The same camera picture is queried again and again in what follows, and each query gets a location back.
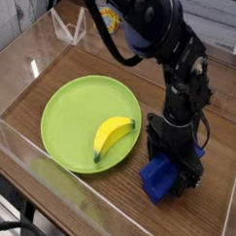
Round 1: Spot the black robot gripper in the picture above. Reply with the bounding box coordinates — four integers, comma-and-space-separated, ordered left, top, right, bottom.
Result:
146, 113, 203, 197

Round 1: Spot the blue plastic block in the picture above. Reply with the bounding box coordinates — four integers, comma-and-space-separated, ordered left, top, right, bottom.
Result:
139, 156, 203, 205

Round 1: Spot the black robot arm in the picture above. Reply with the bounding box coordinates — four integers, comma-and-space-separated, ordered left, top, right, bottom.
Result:
84, 0, 213, 203

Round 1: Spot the green plate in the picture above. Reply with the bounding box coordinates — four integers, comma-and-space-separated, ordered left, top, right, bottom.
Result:
41, 75, 142, 174

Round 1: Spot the yellow toy banana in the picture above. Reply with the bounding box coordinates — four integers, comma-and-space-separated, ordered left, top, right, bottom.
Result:
93, 116, 136, 164

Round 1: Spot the yellow labelled tin can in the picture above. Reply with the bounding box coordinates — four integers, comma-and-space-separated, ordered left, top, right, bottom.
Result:
100, 6, 119, 34

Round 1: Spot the black metal stand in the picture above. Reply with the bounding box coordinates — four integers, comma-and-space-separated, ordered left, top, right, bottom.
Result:
0, 198, 47, 236

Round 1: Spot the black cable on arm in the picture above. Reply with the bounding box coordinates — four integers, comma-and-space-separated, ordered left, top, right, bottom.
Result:
192, 110, 213, 151

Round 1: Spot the clear acrylic front wall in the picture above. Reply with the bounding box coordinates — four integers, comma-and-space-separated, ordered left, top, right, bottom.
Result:
0, 119, 154, 236

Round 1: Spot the clear acrylic corner bracket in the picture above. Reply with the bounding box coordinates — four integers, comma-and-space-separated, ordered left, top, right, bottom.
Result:
51, 7, 86, 46

